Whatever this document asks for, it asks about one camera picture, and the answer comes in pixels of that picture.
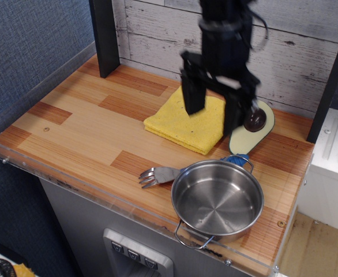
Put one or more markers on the white toy sink unit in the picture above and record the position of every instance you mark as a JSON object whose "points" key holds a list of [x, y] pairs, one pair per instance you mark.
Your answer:
{"points": [[318, 195]]}

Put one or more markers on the clear acrylic guard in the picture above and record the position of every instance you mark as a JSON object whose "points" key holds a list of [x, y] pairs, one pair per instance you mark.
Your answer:
{"points": [[86, 137]]}

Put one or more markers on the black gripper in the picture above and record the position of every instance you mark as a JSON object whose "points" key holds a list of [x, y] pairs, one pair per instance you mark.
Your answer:
{"points": [[221, 67]]}

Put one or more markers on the black post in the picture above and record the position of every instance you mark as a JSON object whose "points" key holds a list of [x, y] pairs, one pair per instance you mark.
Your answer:
{"points": [[324, 104], [105, 34]]}

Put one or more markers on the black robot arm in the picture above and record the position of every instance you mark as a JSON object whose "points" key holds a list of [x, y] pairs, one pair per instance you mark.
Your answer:
{"points": [[228, 13]]}

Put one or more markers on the black left post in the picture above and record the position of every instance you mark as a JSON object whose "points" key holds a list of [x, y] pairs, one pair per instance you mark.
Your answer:
{"points": [[105, 34]]}

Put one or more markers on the yellow tape piece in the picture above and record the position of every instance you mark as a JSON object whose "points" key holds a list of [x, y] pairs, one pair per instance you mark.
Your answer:
{"points": [[22, 270]]}

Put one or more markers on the toy avocado half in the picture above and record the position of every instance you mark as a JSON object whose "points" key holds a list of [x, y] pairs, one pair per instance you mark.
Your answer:
{"points": [[256, 127]]}

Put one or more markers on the yellow folded cloth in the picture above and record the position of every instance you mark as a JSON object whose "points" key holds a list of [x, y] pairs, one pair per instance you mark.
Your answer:
{"points": [[199, 132]]}

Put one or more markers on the blue handled metal fork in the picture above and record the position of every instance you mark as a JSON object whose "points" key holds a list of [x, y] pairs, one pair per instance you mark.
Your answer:
{"points": [[161, 175]]}

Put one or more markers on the black right post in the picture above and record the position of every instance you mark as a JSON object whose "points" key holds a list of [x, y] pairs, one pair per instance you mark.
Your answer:
{"points": [[324, 104]]}

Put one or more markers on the silver dispenser button panel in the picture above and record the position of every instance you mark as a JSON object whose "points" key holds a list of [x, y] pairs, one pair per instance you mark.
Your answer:
{"points": [[131, 258]]}

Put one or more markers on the small steel pot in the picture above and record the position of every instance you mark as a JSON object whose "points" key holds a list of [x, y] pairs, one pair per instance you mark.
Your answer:
{"points": [[217, 199]]}

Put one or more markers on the grey toy fridge cabinet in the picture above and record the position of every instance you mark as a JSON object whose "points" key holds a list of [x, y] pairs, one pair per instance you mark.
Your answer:
{"points": [[140, 236]]}

